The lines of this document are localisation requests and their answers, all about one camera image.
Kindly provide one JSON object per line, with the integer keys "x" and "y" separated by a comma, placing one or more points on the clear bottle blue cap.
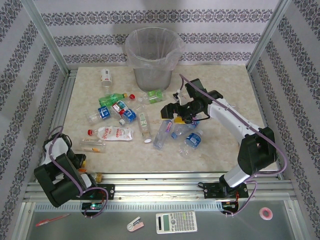
{"x": 180, "y": 131}

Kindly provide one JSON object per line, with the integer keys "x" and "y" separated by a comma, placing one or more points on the clear bottle orange label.
{"x": 92, "y": 147}

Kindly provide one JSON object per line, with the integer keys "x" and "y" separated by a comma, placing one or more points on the clear bottle green label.
{"x": 153, "y": 94}

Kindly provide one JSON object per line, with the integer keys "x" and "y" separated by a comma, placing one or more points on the clear bottle pink label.
{"x": 162, "y": 135}

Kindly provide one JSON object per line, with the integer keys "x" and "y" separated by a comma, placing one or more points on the slim bottle green white label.
{"x": 143, "y": 122}

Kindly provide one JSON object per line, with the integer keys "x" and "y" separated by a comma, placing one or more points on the crushed white bottle red cap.
{"x": 112, "y": 133}

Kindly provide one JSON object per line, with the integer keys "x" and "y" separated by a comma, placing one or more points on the green bottle yellow cap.
{"x": 110, "y": 98}

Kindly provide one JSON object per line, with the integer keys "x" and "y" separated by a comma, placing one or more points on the white red label plastic bottle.
{"x": 106, "y": 77}

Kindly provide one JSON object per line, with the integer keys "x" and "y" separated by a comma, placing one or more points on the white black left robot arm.
{"x": 62, "y": 185}

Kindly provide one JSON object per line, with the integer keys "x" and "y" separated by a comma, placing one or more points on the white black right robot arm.
{"x": 225, "y": 115}

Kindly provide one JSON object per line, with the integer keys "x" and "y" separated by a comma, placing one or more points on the grey metal mesh bin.
{"x": 152, "y": 80}

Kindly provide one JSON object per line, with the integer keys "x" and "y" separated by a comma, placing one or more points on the clear plastic bin liner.
{"x": 132, "y": 57}

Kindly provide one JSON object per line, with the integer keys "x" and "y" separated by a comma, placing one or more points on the left controller board green light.
{"x": 92, "y": 206}

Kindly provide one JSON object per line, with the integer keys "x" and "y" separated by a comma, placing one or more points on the pink white stapler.
{"x": 135, "y": 224}

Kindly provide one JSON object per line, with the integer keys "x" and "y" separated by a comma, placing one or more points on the red pen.
{"x": 50, "y": 220}

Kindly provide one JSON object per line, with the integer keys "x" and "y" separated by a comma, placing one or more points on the white scientific calculator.
{"x": 176, "y": 222}

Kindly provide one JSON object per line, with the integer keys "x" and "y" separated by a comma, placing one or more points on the right controller board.
{"x": 228, "y": 206}

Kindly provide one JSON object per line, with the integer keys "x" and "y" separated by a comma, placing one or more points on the pink tape roll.
{"x": 260, "y": 213}

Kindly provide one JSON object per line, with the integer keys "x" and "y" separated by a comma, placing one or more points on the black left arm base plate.
{"x": 108, "y": 191}

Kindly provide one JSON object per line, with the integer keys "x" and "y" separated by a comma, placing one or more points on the aluminium left side rail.
{"x": 60, "y": 117}

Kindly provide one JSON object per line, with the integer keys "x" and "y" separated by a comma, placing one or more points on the aluminium rail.
{"x": 259, "y": 95}
{"x": 60, "y": 117}

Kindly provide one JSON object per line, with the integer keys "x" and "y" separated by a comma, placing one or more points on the aluminium front frame rails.
{"x": 160, "y": 186}

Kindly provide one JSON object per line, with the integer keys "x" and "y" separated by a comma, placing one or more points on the aluminium right side rail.
{"x": 259, "y": 95}

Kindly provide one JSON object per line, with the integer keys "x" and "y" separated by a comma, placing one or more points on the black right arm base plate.
{"x": 210, "y": 191}

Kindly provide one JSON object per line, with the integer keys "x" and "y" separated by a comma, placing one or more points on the aluminium right frame post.
{"x": 271, "y": 32}

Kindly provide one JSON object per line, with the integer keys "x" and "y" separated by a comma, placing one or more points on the aluminium frame post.
{"x": 46, "y": 35}
{"x": 271, "y": 32}

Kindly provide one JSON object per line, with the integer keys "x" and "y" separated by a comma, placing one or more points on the aluminium left frame post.
{"x": 46, "y": 35}

